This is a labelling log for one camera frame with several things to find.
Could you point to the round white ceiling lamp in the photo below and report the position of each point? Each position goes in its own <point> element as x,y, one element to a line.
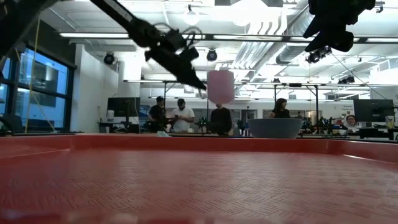
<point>191,16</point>

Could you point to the black computer monitor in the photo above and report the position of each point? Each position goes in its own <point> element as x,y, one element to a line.
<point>373,110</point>
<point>123,107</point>

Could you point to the white plastic container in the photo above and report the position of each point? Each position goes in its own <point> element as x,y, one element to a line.
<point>110,115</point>

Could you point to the red plastic tray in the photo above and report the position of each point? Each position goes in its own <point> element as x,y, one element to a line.
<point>199,186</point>

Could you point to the large dark-framed window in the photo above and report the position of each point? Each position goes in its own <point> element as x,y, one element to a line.
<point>43,90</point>

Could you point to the black metal rig frame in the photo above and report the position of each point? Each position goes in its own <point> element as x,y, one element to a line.
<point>186,81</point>
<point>295,84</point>

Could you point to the black ceiling spotlight cluster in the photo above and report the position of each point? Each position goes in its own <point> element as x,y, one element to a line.
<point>317,55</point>

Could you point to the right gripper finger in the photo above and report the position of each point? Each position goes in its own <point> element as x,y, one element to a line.
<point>321,42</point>
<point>317,28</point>

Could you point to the black aluminium table frame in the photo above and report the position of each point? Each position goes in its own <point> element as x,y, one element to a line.
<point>326,138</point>

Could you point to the blue-grey bowl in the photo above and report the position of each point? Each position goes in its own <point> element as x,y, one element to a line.
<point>275,128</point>

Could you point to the pink plastic mug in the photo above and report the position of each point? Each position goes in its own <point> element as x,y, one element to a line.
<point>220,87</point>

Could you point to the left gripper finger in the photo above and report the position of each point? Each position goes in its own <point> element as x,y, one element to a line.
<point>186,76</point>

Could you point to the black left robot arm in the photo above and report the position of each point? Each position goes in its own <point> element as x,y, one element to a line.
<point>121,14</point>

